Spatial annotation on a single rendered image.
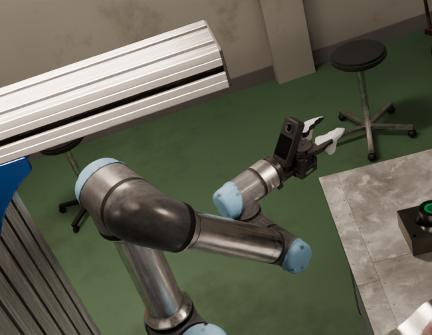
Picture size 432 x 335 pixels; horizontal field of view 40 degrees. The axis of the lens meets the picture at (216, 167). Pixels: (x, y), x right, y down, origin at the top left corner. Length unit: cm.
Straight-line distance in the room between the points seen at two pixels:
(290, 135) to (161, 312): 49
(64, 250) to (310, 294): 161
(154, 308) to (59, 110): 79
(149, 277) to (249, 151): 284
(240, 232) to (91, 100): 64
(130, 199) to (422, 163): 153
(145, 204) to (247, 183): 35
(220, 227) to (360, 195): 119
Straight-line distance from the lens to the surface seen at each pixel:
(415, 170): 235
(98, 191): 112
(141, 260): 124
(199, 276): 328
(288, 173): 143
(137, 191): 106
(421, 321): 177
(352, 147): 387
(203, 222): 112
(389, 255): 204
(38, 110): 62
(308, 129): 147
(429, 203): 205
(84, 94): 61
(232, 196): 132
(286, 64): 467
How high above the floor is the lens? 227
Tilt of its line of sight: 35 degrees down
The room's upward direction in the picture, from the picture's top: 18 degrees counter-clockwise
